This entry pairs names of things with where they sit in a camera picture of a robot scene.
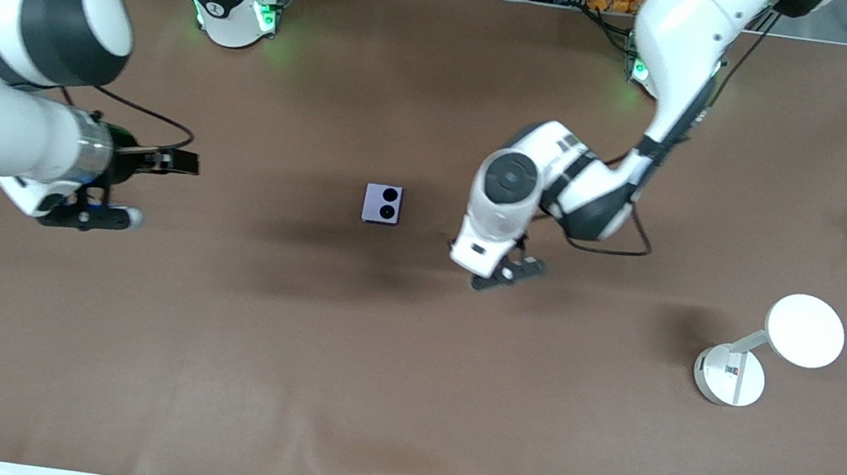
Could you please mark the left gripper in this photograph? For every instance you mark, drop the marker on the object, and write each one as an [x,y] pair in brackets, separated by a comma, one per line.
[521,242]

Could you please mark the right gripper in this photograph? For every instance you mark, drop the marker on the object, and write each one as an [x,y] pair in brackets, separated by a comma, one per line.
[126,146]

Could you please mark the lilac flip phone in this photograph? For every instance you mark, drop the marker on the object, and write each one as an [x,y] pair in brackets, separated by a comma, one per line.
[374,206]

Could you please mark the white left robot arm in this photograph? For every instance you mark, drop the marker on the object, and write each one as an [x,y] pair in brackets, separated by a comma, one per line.
[691,43]

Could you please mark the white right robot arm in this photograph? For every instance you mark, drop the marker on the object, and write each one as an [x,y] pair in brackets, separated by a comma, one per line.
[8,5]

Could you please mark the white desk lamp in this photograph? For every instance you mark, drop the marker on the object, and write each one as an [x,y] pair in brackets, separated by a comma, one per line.
[804,331]

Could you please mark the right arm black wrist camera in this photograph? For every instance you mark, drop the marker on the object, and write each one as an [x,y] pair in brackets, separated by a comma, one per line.
[169,162]

